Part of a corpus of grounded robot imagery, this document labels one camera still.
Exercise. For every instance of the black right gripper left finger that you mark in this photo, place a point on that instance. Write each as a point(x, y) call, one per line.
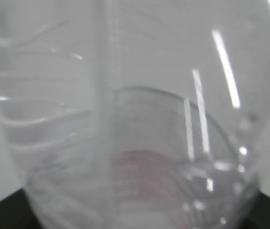
point(16, 213)

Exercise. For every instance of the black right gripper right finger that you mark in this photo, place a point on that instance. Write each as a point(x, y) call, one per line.
point(259, 217)

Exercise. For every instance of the clear plastic water bottle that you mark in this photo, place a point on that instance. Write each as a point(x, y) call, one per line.
point(135, 114)

